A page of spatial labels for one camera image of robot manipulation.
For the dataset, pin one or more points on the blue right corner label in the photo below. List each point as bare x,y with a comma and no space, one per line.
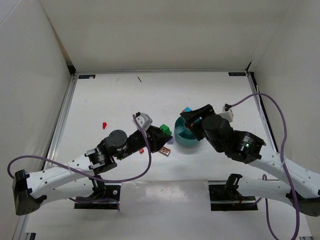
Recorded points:
237,74

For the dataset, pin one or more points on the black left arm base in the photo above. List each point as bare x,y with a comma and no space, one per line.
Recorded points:
104,196

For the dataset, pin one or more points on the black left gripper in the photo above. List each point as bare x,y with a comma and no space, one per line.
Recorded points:
152,139

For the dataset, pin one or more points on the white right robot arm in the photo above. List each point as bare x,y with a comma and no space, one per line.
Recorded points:
292,182

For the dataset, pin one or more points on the blue corner label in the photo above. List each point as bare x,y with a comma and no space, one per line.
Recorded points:
237,74
86,76

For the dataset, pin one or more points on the lavender inverted square lego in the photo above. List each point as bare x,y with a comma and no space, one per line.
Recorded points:
171,141

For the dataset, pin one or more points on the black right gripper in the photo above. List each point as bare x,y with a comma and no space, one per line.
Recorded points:
198,121

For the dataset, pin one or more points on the brown inverted lego plate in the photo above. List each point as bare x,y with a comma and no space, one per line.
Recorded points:
165,151

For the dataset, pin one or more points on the teal round divided container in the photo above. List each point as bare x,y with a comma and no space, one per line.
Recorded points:
183,135

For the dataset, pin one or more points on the green square lego brick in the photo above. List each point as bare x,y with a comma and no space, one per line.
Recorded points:
165,129

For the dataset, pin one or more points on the large teal lego brick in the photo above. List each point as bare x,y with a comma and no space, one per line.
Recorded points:
187,109

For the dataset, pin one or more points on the blue left corner label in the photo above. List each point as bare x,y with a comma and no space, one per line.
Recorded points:
86,76

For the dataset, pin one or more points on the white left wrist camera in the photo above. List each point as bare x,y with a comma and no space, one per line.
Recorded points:
142,121

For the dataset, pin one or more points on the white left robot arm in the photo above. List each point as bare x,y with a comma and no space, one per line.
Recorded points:
80,179

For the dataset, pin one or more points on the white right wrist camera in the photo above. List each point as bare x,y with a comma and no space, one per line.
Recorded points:
227,113

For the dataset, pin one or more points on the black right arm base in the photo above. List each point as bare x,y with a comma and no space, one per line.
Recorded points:
224,196

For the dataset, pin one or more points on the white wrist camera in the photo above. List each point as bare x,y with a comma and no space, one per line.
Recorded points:
227,113
142,121

